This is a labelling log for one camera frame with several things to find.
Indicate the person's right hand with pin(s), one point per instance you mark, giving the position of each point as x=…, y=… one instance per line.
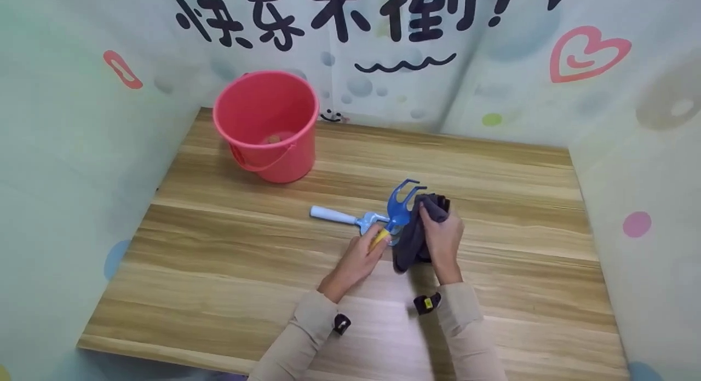
x=444, y=244

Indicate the person's left hand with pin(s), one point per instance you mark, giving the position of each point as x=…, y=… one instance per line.
x=350, y=265

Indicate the person's left thumb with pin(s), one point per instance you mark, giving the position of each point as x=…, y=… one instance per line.
x=380, y=248

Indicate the person's right fingers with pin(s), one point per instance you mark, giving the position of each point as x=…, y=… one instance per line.
x=455, y=220

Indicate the person's right thumb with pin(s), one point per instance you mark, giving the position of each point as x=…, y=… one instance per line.
x=425, y=214

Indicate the person's left index finger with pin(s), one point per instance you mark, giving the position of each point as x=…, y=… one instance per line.
x=371, y=235

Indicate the dark grey cloth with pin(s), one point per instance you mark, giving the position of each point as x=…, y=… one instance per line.
x=412, y=238

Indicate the light blue garden fork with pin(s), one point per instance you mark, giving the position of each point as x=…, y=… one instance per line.
x=335, y=215

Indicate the black wrist band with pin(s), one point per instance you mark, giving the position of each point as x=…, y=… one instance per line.
x=342, y=324
x=422, y=305

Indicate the pink bucket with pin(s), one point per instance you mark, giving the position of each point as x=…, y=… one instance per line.
x=285, y=165

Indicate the small brown object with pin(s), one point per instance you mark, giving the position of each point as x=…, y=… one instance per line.
x=273, y=139

